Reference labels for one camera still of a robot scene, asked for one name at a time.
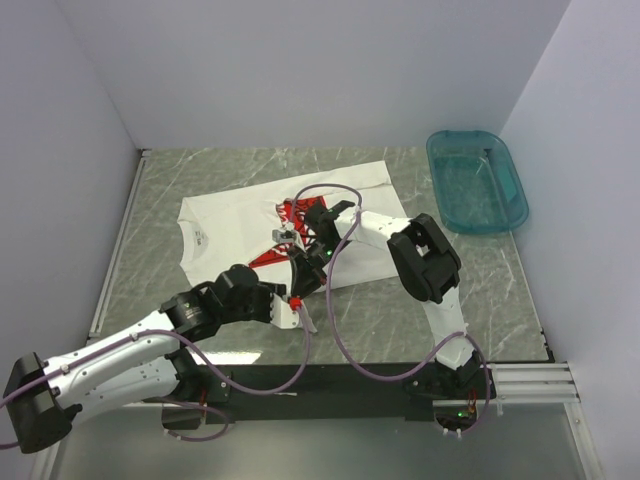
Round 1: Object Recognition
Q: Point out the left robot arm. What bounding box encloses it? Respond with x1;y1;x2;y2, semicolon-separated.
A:
1;265;300;454

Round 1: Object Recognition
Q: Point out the aluminium frame rail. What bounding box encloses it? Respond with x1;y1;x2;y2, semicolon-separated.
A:
491;363;580;404

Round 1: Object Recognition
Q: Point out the teal plastic bin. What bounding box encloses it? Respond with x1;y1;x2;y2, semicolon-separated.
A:
426;130;529;235

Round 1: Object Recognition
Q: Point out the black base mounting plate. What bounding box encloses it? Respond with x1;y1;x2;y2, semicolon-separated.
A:
167;360;496;422

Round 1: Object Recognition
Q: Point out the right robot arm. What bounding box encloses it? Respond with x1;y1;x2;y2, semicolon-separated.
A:
287;201;492;399

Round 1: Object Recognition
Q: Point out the white t-shirt red print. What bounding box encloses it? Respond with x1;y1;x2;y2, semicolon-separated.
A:
177;159;416;294

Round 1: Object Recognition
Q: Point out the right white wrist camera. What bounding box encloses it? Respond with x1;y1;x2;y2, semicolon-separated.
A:
272;227;306;252

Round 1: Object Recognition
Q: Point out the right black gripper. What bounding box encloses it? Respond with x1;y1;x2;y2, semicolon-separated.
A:
288;239;351;301

